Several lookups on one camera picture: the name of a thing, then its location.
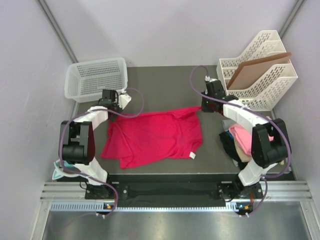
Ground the red t shirt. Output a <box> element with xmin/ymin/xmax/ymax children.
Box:
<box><xmin>100</xmin><ymin>106</ymin><xmax>203</xmax><ymax>169</ymax></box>

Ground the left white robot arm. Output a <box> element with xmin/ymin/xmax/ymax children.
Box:
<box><xmin>55</xmin><ymin>89</ymin><xmax>122</xmax><ymax>199</ymax></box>

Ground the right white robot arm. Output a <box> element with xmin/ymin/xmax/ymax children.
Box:
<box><xmin>200</xmin><ymin>77</ymin><xmax>291</xmax><ymax>198</ymax></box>

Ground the white perforated plastic basket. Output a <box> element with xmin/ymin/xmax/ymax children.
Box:
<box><xmin>64</xmin><ymin>57</ymin><xmax>128</xmax><ymax>103</ymax></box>

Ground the brown cardboard sheet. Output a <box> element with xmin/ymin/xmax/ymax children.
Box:
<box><xmin>226</xmin><ymin>52</ymin><xmax>292</xmax><ymax>90</ymax></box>

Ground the grey folded t shirt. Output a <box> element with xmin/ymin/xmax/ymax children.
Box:
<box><xmin>222</xmin><ymin>119</ymin><xmax>236</xmax><ymax>131</ymax></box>

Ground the cream perforated file organizer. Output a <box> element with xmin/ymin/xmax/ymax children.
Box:
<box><xmin>216</xmin><ymin>30</ymin><xmax>298</xmax><ymax>112</ymax></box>

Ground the black folded t shirt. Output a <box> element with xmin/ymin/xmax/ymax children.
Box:
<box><xmin>219</xmin><ymin>131</ymin><xmax>249</xmax><ymax>170</ymax></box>

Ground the pink folded t shirt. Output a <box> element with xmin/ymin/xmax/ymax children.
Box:
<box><xmin>228</xmin><ymin>123</ymin><xmax>276</xmax><ymax>156</ymax></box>

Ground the beige folded t shirt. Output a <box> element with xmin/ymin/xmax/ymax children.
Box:
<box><xmin>234</xmin><ymin>144</ymin><xmax>286</xmax><ymax>166</ymax></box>

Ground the teal and white hanger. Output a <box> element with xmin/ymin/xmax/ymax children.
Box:
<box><xmin>51</xmin><ymin>159</ymin><xmax>80</xmax><ymax>181</ymax></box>

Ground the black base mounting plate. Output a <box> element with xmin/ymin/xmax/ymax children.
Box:
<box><xmin>84</xmin><ymin>173</ymin><xmax>262</xmax><ymax>208</ymax></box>

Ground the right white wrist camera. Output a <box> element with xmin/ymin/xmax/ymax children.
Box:
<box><xmin>204</xmin><ymin>75</ymin><xmax>218</xmax><ymax>83</ymax></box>

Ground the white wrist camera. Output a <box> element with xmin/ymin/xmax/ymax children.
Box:
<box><xmin>118</xmin><ymin>90</ymin><xmax>132</xmax><ymax>110</ymax></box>
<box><xmin>204</xmin><ymin>75</ymin><xmax>218</xmax><ymax>83</ymax></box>

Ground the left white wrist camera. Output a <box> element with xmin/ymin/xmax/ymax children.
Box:
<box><xmin>118</xmin><ymin>90</ymin><xmax>132</xmax><ymax>110</ymax></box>

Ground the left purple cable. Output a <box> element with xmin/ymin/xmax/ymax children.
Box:
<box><xmin>57</xmin><ymin>87</ymin><xmax>145</xmax><ymax>216</ymax></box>

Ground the purple cable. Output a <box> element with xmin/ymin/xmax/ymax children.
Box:
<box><xmin>190</xmin><ymin>65</ymin><xmax>292</xmax><ymax>216</ymax></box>
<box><xmin>57</xmin><ymin>87</ymin><xmax>145</xmax><ymax>216</ymax></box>

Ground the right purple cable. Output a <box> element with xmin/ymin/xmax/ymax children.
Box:
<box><xmin>190</xmin><ymin>65</ymin><xmax>292</xmax><ymax>216</ymax></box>

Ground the white slotted cable duct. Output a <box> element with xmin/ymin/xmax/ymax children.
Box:
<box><xmin>49</xmin><ymin>201</ymin><xmax>253</xmax><ymax>213</ymax></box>

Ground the aluminium frame rail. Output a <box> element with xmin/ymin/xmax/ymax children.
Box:
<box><xmin>40</xmin><ymin>181</ymin><xmax>313</xmax><ymax>202</ymax></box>

